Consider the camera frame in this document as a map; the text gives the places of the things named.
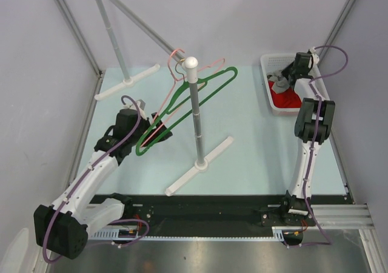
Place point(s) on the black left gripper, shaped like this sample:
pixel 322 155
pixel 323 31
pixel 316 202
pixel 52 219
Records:
pixel 160 128

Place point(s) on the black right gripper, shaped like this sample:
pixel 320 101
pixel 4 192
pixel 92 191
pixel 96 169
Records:
pixel 285 71

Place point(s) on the grey t shirt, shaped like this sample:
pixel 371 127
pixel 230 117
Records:
pixel 280 83

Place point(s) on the red t shirt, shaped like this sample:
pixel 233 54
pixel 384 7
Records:
pixel 286 100

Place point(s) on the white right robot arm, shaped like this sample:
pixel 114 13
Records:
pixel 312 127

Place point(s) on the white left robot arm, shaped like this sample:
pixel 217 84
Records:
pixel 65 226

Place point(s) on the white clothes rack with poles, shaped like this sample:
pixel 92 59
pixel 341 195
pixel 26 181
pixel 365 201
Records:
pixel 189 81

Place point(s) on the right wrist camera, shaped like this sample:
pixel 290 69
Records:
pixel 314 56

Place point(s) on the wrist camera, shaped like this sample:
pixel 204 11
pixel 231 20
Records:
pixel 314 56
pixel 140 103

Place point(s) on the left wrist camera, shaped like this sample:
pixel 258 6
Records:
pixel 140 103

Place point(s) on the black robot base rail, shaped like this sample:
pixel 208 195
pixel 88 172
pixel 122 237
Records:
pixel 199 213

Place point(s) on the white slotted cable duct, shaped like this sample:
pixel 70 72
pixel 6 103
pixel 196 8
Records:
pixel 264 234

